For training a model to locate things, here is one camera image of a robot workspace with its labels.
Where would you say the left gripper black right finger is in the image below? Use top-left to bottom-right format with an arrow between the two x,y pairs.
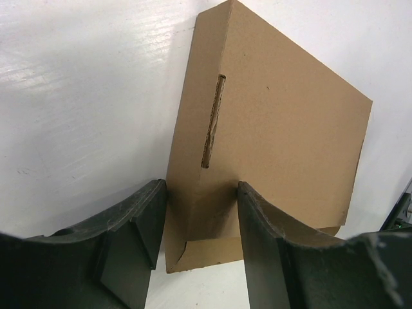
237,182 -> 411,308

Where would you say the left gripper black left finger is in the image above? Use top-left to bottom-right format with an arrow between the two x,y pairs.
1,180 -> 167,308

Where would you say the cardboard box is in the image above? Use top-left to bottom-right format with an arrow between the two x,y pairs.
165,1 -> 372,273

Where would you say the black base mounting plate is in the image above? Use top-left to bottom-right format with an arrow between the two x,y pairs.
380,184 -> 411,231

